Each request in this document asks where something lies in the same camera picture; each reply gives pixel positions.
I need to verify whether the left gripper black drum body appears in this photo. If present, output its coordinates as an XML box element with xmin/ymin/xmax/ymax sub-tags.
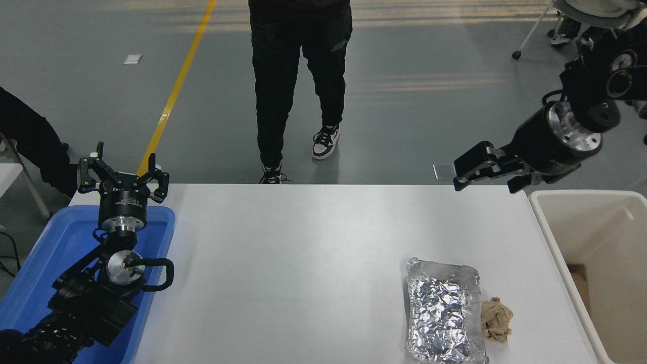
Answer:
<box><xmin>98</xmin><ymin>173</ymin><xmax>152</xmax><ymax>223</ymax></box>

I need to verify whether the white board beside chair leg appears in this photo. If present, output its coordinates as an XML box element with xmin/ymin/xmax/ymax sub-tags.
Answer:
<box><xmin>0</xmin><ymin>163</ymin><xmax>23</xmax><ymax>198</ymax></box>

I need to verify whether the walking person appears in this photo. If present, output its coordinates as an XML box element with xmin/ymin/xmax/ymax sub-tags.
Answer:
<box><xmin>248</xmin><ymin>0</ymin><xmax>353</xmax><ymax>185</ymax></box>

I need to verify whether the black floor cable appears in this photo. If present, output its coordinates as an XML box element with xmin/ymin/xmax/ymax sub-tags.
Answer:
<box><xmin>0</xmin><ymin>230</ymin><xmax>22</xmax><ymax>278</ymax></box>

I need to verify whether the person at table edge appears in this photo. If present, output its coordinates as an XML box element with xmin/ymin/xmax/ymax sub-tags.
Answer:
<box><xmin>0</xmin><ymin>87</ymin><xmax>79</xmax><ymax>198</ymax></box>

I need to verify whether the large pale plastic bin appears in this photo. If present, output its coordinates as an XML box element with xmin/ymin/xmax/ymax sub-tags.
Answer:
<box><xmin>528</xmin><ymin>190</ymin><xmax>647</xmax><ymax>364</ymax></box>

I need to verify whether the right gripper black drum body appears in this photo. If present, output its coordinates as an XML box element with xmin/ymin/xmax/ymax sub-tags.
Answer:
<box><xmin>504</xmin><ymin>107</ymin><xmax>582</xmax><ymax>178</ymax></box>

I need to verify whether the person seated on wheeled chair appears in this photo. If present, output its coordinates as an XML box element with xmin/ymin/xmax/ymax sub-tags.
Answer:
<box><xmin>550</xmin><ymin>0</ymin><xmax>640</xmax><ymax>49</ymax></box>

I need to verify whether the grey wheeled chair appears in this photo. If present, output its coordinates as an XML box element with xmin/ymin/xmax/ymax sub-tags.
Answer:
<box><xmin>512</xmin><ymin>0</ymin><xmax>647</xmax><ymax>60</ymax></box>

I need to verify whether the crumpled silver foil tray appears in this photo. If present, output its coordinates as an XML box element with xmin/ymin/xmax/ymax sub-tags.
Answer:
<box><xmin>404</xmin><ymin>258</ymin><xmax>489</xmax><ymax>364</ymax></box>

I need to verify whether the grey metal chair leg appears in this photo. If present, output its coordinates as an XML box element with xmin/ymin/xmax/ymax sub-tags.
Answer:
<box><xmin>0</xmin><ymin>132</ymin><xmax>52</xmax><ymax>219</ymax></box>

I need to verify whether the crumpled tan paper ball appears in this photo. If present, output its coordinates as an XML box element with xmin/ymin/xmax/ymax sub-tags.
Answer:
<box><xmin>480</xmin><ymin>297</ymin><xmax>514</xmax><ymax>344</ymax></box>

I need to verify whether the blue plastic tray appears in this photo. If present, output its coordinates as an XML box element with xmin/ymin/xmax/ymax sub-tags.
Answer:
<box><xmin>0</xmin><ymin>205</ymin><xmax>176</xmax><ymax>364</ymax></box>

